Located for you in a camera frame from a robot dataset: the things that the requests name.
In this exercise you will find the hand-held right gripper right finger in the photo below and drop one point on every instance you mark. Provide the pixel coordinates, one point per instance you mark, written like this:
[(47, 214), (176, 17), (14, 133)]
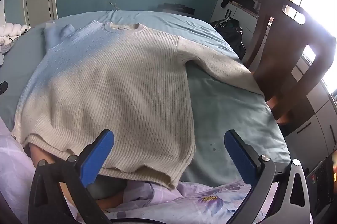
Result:
[(239, 158)]

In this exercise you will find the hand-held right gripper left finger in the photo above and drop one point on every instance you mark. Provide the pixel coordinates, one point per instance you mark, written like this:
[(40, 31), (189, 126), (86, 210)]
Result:
[(98, 158)]

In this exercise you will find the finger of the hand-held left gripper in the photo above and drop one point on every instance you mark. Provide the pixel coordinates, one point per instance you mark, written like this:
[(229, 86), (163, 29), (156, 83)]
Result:
[(3, 87)]

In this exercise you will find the cream and blue knit sweater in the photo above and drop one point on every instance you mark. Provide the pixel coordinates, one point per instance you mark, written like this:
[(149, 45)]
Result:
[(118, 82)]

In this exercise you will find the teal bed sheet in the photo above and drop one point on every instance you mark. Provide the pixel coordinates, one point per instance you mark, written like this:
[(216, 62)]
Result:
[(223, 113)]

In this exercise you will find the purple floral quilt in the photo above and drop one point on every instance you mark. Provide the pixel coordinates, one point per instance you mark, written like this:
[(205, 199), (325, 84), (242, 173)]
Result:
[(210, 200)]

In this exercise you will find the white puffy jacket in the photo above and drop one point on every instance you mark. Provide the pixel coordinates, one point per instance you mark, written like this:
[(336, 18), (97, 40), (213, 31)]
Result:
[(11, 30)]

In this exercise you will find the grey low cabinet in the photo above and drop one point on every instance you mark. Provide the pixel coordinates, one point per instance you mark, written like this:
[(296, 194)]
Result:
[(316, 118)]

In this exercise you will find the dark laptop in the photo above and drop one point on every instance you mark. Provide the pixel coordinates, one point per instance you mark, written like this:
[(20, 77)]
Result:
[(322, 182)]

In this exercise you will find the brown wooden chair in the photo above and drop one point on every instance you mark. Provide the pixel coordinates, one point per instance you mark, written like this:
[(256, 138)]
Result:
[(284, 55)]

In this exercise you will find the black plastic bag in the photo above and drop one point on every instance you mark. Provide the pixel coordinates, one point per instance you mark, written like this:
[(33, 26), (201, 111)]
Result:
[(231, 34)]

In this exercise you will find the white lower cabinet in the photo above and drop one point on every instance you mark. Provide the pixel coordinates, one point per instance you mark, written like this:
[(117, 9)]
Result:
[(223, 13)]

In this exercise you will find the dark cloth on counter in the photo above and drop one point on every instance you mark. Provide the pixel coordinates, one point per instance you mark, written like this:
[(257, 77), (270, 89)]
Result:
[(239, 1)]

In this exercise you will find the black flat boxes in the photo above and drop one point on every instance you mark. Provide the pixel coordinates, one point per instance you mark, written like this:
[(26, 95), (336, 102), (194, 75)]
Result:
[(176, 8)]

